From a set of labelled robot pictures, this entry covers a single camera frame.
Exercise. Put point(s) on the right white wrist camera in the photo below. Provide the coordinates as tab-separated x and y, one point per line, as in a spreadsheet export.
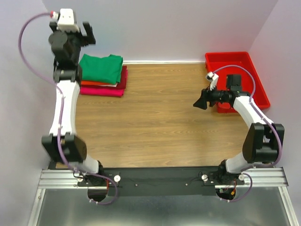
212	78

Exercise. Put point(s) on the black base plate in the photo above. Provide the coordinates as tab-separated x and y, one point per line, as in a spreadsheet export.
207	181

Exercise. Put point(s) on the folded dark red t shirt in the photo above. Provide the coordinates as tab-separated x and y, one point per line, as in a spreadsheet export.
123	79

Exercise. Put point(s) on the folded pink t shirt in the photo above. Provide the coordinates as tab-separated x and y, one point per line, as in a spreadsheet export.
104	92

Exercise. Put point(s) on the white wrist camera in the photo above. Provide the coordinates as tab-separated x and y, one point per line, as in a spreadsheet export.
64	20
212	78

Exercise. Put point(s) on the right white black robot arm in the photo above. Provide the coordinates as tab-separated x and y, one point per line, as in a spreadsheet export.
263	143

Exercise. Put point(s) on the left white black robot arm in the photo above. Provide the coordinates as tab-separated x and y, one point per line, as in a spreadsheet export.
62	143

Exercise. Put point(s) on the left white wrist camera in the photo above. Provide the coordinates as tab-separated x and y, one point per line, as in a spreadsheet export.
64	20

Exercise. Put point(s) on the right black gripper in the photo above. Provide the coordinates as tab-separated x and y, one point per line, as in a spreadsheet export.
201	102

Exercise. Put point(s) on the folded orange t shirt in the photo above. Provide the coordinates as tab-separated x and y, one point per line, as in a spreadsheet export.
92	83

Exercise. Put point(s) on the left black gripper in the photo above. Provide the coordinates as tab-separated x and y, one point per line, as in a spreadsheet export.
85	39

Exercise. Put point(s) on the green t shirt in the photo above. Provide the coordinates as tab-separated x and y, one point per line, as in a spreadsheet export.
101	69

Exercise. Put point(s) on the folded white t shirt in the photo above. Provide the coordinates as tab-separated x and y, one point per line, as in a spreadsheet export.
109	85

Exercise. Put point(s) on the red plastic bin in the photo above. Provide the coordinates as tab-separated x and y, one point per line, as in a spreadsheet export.
240	63

